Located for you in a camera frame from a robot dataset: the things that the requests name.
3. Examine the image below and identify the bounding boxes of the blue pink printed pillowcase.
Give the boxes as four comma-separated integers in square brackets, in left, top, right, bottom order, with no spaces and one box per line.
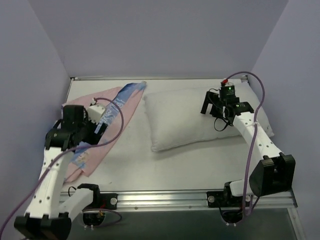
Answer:
[64,81,147,183]

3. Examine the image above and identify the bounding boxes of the white pillow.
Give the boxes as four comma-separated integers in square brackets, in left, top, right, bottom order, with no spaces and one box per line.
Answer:
[142,82,275,153]

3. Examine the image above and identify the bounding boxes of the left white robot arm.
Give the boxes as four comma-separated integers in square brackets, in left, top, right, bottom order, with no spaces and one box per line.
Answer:
[14,104,108,240]

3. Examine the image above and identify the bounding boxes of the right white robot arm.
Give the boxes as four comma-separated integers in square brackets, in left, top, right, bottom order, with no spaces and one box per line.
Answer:
[200,83,296,207]

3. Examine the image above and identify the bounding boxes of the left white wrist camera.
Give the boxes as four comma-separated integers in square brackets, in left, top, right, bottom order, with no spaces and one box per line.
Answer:
[85,98,108,125]

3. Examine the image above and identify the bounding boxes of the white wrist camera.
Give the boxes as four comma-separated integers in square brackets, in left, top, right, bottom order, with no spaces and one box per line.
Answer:
[220,79,234,87]
[85,98,108,125]

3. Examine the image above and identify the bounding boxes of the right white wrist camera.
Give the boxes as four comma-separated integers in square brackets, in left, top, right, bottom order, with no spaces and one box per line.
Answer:
[220,79,234,87]

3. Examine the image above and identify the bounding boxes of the aluminium back rail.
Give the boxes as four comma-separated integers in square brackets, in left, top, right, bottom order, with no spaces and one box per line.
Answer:
[70,75,248,81]

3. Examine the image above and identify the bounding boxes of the aluminium rail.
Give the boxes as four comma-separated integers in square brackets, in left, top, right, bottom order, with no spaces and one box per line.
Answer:
[70,75,248,81]
[59,187,299,215]

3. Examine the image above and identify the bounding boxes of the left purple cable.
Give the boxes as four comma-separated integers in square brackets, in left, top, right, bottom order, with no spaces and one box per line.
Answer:
[0,96,125,231]

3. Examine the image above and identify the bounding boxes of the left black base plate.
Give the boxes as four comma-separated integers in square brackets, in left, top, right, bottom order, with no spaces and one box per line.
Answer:
[99,193,118,211]

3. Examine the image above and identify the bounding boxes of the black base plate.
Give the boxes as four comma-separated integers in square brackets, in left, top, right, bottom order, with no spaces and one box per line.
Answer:
[206,190,243,208]
[99,193,118,211]

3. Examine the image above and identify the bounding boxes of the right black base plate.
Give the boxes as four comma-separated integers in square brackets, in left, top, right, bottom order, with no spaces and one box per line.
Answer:
[206,190,243,208]

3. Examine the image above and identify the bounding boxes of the aluminium front rail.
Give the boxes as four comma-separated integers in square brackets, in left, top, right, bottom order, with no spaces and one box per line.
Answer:
[59,187,299,215]

